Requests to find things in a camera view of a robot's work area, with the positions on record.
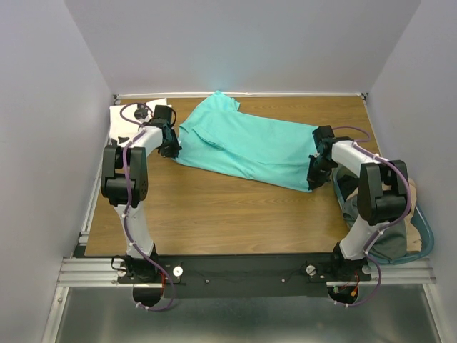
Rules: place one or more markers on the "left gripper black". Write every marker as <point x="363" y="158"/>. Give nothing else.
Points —
<point x="173" y="152"/>

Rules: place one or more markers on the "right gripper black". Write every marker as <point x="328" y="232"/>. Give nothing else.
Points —
<point x="315" y="180"/>

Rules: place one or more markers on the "teal t shirt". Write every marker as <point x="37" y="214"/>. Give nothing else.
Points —
<point x="217" y="137"/>

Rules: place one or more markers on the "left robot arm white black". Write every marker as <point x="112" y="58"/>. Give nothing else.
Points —
<point x="125" y="184"/>

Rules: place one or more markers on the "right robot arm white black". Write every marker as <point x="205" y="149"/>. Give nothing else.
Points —
<point x="383" y="198"/>

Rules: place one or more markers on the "teal plastic laundry basket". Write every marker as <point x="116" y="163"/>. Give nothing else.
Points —
<point x="420" y="239"/>

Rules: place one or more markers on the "folded white printed t shirt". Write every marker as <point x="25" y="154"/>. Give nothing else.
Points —
<point x="126" y="121"/>

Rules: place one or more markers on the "grey t shirt in basket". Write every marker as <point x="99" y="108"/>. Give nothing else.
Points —
<point x="391" y="245"/>

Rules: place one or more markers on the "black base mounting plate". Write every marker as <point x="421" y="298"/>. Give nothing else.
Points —
<point x="312" y="278"/>

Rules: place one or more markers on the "aluminium back rail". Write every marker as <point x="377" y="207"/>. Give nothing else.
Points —
<point x="202" y="94"/>

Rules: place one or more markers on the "aluminium rail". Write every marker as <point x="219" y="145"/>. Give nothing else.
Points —
<point x="100" y="272"/>
<point x="89" y="213"/>
<point x="202" y="94"/>

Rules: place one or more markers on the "aluminium left side rail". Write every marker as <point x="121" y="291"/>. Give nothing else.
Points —
<point x="89" y="213"/>

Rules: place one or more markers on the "aluminium front rail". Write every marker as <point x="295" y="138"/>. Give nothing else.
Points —
<point x="100" y="272"/>

